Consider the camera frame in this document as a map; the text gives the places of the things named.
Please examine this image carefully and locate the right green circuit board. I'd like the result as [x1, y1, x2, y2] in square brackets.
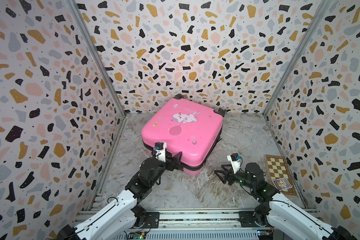
[257, 230, 274, 240]

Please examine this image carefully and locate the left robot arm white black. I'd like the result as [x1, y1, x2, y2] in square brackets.
[57, 150, 183, 240]

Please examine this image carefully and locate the right aluminium corner post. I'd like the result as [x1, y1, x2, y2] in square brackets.
[263, 0, 331, 117]

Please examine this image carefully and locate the pink hard-shell suitcase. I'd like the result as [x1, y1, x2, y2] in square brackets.
[141, 94, 227, 175]

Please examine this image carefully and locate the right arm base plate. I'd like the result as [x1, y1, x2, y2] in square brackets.
[238, 211, 258, 228]

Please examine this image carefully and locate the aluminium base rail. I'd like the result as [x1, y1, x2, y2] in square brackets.
[74, 208, 319, 240]

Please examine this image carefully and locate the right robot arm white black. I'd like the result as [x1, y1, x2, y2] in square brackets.
[214, 163, 355, 240]

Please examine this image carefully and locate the small picture card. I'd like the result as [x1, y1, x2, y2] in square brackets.
[273, 177, 293, 191]

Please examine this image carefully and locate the green circuit board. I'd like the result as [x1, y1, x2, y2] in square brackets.
[257, 230, 274, 240]
[127, 232, 147, 240]

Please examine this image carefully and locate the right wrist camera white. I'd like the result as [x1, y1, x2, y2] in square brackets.
[227, 153, 243, 174]

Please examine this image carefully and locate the left aluminium corner post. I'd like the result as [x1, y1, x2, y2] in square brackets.
[66, 0, 126, 120]

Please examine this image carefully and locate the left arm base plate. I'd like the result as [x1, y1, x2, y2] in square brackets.
[136, 212, 160, 230]

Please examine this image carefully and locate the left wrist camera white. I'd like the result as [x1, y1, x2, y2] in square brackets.
[154, 142, 167, 163]

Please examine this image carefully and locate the left green circuit board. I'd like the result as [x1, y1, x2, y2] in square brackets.
[127, 232, 147, 240]

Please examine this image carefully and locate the aluminium corner post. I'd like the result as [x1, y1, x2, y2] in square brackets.
[66, 0, 126, 120]
[263, 0, 331, 117]

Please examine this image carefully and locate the wooden chessboard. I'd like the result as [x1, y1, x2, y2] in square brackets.
[265, 155, 298, 196]

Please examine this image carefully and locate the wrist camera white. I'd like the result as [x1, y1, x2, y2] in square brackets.
[154, 142, 167, 163]
[227, 153, 243, 174]

